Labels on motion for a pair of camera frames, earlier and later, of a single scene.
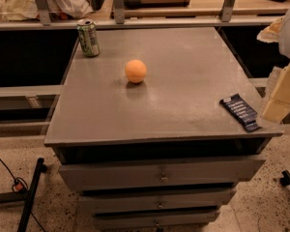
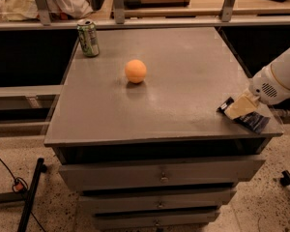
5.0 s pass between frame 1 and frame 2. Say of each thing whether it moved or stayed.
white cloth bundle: stayed
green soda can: stayed
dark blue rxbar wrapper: moved
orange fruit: stayed
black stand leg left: stayed
